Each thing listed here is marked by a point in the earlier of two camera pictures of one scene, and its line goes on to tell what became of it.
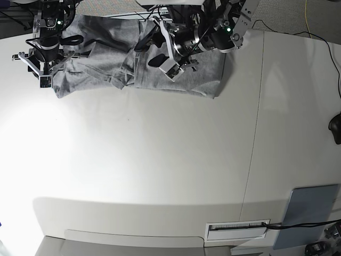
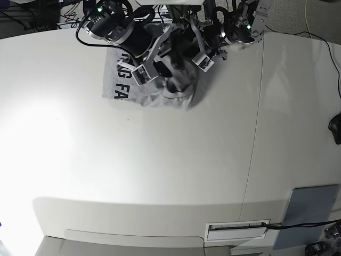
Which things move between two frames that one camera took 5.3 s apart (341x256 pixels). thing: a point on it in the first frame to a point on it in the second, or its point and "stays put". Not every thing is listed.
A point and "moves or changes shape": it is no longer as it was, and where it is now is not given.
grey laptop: (307, 205) stays put
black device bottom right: (317, 248) stays put
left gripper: (46, 58) to (144, 35)
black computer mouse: (334, 126) stays put
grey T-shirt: (115, 52) moves or changes shape
